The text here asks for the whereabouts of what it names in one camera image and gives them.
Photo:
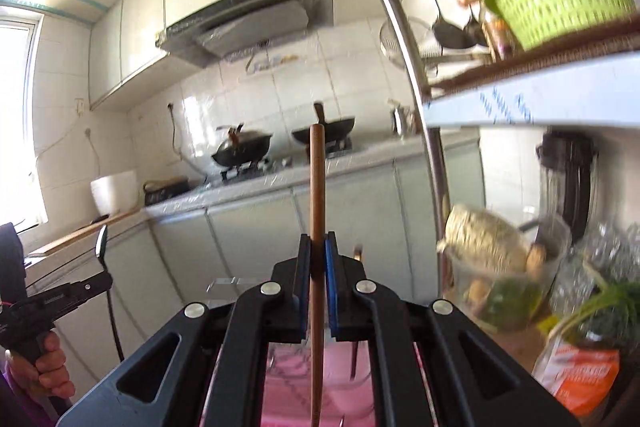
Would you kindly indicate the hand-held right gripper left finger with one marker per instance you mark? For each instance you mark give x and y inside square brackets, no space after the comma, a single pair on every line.
[306,297]

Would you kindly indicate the green bell pepper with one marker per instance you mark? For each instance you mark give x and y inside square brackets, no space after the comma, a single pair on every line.
[515,307]

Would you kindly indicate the black blender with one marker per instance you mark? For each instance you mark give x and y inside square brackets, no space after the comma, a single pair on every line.
[570,177]

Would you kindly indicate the gas stove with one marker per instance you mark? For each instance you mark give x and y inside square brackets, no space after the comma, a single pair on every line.
[255,172]

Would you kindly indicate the white kitchen counter cabinets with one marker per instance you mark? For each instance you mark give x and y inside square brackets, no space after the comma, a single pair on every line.
[250,247]

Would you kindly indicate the steel kettle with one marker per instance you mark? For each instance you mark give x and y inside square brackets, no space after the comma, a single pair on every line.
[401,119]

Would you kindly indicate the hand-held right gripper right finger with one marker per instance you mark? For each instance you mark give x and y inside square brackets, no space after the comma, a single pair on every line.
[332,297]

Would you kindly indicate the cardboard sheet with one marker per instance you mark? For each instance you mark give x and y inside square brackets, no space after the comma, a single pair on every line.
[515,347]

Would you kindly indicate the dark brown wooden chopstick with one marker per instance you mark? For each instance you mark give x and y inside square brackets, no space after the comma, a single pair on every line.
[356,357]

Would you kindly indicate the steel shelf rack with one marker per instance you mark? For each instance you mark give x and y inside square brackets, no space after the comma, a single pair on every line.
[500,102]

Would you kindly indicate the black spatula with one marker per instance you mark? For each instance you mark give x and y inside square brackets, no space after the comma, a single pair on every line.
[472,27]

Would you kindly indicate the green onion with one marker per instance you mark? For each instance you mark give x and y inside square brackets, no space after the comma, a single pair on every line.
[600,302]

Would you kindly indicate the white rice cooker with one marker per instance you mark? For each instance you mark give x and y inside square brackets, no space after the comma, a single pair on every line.
[115,194]

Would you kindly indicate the black spoon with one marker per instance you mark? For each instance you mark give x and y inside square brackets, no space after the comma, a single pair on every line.
[101,247]

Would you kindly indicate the orange and white food packet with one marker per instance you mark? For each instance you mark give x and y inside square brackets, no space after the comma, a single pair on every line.
[580,372]

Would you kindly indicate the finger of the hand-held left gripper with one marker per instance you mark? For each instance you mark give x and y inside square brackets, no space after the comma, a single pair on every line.
[90,287]

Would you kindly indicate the wooden cutting board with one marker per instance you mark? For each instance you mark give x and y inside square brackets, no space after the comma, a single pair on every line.
[85,232]

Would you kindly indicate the white wall outlet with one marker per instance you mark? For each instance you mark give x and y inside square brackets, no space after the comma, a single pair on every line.
[80,106]

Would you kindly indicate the clear plastic bag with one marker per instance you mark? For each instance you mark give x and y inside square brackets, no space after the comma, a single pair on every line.
[610,252]

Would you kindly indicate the window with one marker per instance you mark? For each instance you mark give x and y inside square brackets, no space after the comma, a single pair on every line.
[20,122]

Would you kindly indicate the clear glass bowl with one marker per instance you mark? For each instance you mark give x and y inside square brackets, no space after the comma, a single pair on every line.
[505,302]

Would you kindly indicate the black wok with lid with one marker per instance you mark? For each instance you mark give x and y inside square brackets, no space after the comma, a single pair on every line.
[242,149]

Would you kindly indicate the napa cabbage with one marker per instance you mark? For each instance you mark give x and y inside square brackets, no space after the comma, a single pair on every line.
[480,237]

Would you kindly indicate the glass wall shelf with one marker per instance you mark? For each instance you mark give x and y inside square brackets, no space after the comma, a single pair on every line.
[272,66]

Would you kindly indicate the light brown wooden chopstick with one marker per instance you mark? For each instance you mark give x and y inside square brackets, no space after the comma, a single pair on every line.
[317,187]

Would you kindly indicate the grey range hood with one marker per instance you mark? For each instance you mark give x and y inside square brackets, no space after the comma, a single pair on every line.
[240,22]

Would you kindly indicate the dark woven basket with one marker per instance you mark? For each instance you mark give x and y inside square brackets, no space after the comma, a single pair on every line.
[165,192]

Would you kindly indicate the black ladle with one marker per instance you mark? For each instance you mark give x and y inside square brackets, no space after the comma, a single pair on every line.
[450,34]

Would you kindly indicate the person's left hand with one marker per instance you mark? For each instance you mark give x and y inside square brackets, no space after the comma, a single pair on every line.
[52,372]

